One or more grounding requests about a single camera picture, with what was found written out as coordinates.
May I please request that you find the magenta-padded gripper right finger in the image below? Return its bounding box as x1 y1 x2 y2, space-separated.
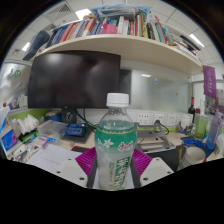
130 148 175 190

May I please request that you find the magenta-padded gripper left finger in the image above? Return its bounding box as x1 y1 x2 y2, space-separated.
54 147 100 190

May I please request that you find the green-labelled clear drink bottle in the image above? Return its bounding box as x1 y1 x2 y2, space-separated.
94 92 138 192

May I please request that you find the purple translucent water bottle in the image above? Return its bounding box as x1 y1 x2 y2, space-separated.
205 109 224 151

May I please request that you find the black desk mat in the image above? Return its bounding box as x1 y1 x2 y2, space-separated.
156 146 184 172

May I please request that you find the white paper sheet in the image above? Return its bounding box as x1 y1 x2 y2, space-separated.
26 143 83 174

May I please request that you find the grey metal laptop stand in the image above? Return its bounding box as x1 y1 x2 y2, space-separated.
134 121 177 154

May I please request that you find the small blue device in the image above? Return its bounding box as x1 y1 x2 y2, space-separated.
64 123 87 137

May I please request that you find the cream patterned ceramic cup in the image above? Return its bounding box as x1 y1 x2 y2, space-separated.
178 145 208 171

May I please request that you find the clear plastic box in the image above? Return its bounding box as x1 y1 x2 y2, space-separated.
37 119 69 143

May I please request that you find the white tissue pile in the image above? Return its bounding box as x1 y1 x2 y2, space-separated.
11 114 40 139

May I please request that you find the dark wine bottle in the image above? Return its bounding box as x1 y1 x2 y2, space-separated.
187 96 197 124

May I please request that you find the black computer monitor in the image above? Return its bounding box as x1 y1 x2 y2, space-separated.
27 50 122 124

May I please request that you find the purple hanging pennant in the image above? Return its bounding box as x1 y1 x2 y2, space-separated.
202 65 218 100

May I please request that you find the white shelf with books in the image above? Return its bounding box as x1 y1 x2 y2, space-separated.
22 3 204 76

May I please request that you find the coiled blue cable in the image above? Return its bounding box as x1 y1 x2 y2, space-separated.
182 137 204 148

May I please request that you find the black cable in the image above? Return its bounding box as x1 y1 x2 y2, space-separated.
76 111 98 133

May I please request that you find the white wall power socket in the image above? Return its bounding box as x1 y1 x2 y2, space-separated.
137 112 151 126
167 113 178 128
153 113 167 127

